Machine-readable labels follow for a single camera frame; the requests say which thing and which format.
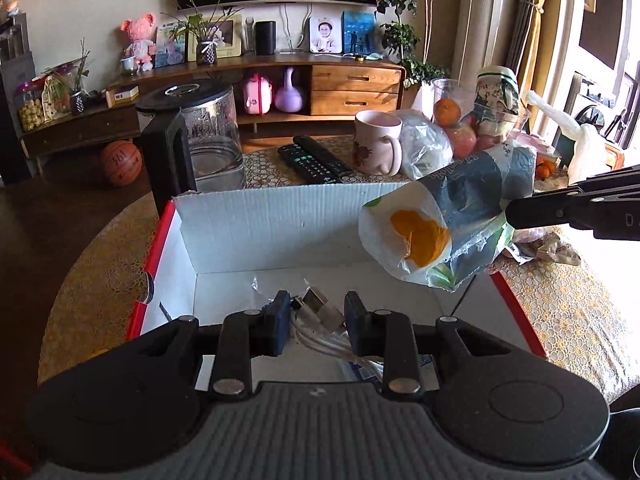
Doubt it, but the striped brown snack bag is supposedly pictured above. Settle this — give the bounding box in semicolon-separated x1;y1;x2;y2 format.
502;228;582;266

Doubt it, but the white usb cable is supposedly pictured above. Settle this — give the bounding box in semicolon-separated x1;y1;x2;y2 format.
290;286;386;380

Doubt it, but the orange print snack bag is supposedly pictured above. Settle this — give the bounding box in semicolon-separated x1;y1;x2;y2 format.
358;140;537;292

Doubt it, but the blue tissue pack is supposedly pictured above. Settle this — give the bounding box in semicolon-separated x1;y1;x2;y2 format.
340;354;437;385

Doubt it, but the pile of small tangerines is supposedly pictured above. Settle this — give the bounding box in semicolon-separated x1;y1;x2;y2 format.
535;156;558;181

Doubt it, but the white plastic bag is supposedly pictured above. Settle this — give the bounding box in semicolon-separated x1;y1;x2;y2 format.
525;90;606;185

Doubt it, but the red cardboard box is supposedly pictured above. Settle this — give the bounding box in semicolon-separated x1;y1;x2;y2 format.
128;183;544;356

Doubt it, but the clear glass fruit bowl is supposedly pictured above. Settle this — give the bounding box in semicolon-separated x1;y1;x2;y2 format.
433;79;528;158

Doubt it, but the clear plastic zip bag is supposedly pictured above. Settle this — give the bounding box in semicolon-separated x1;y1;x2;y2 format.
393;110;454;180

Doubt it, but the black remote control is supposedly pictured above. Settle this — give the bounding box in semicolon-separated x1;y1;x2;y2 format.
293;136;352;178
278;144;341;185

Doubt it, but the pink ceramic mug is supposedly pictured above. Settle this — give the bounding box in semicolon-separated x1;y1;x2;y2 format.
352;110;402;177

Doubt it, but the glass electric kettle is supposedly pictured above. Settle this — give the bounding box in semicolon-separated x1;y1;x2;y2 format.
136;79;246;214

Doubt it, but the basketball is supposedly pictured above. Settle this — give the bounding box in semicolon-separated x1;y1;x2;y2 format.
100;140;142;188

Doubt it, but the yellow curtain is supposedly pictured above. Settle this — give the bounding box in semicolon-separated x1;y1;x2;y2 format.
506;0;546;101

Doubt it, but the purple vase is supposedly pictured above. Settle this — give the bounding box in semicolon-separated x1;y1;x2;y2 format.
274;67;304;114

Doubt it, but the wooden tv cabinet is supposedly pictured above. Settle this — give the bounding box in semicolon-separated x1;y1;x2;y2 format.
19;52;407;162

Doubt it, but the blue picture card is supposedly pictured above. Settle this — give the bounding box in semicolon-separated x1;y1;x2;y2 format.
342;11;375;55

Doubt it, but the potted green tree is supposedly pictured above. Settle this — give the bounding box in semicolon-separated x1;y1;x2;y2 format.
374;0;448;89

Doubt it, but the black speaker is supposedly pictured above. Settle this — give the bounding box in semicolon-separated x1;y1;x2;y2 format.
254;21;277;55

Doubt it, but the potted grass plant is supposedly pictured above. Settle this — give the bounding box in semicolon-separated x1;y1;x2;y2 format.
166;0;242;66

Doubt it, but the snack jar pink lid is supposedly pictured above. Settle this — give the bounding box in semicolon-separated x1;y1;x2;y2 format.
14;80;44;132

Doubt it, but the pink plush bear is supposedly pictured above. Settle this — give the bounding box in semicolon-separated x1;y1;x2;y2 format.
120;13;156;72

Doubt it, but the child portrait photo frame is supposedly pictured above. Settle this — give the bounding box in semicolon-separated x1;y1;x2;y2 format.
309;16;343;54

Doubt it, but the framed photo cream frame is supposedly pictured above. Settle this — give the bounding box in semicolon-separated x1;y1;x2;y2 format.
186;14;243;62

